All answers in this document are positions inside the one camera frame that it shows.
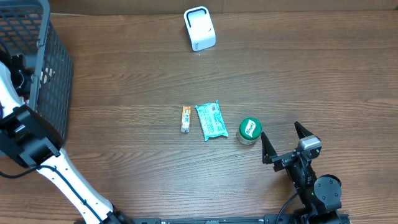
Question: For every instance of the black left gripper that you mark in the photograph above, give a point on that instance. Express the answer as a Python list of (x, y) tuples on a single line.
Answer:
[(20, 76)]

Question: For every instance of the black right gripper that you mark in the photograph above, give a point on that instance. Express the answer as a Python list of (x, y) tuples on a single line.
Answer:
[(283, 160)]

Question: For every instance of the green lid glass jar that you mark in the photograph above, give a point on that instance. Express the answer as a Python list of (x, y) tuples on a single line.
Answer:
[(249, 131)]

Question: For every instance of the teal wipes packet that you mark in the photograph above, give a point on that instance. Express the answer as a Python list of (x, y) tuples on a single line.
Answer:
[(211, 120)]

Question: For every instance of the orange snack packet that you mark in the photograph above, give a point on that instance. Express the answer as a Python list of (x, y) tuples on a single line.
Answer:
[(186, 117)]

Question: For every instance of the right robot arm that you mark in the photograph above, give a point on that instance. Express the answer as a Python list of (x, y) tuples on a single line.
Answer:
[(317, 199)]

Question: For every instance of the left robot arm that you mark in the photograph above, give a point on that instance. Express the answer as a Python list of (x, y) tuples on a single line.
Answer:
[(31, 142)]

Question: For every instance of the white barcode scanner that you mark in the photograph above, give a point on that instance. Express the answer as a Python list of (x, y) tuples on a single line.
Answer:
[(200, 28)]

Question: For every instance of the grey plastic mesh basket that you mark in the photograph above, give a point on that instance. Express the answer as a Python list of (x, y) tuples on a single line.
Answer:
[(26, 29)]

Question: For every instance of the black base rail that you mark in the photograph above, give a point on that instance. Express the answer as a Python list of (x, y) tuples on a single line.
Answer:
[(266, 219)]

